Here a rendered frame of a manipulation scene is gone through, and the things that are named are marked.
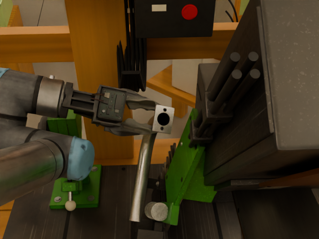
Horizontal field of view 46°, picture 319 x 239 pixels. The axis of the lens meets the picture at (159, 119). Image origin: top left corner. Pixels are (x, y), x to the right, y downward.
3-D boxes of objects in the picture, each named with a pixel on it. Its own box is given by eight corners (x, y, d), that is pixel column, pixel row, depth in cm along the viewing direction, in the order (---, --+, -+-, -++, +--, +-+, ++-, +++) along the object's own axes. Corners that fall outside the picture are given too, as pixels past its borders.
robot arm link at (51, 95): (38, 116, 76) (46, 77, 77) (61, 120, 77) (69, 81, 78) (34, 112, 69) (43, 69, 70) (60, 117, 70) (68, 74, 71)
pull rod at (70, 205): (76, 213, 98) (72, 198, 95) (65, 213, 98) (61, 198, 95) (78, 196, 103) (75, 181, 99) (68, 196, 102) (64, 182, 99)
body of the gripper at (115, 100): (123, 128, 71) (58, 116, 68) (118, 131, 79) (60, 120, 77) (130, 88, 72) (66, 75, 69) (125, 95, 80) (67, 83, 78)
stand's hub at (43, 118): (51, 150, 95) (46, 127, 90) (39, 151, 94) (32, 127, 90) (56, 131, 100) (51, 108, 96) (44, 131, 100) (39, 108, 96)
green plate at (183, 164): (204, 222, 82) (241, 153, 70) (167, 217, 80) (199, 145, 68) (197, 182, 91) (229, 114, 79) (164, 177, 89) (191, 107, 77)
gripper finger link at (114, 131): (137, 141, 77) (95, 128, 76) (136, 141, 79) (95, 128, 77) (144, 119, 78) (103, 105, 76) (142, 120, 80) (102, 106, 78)
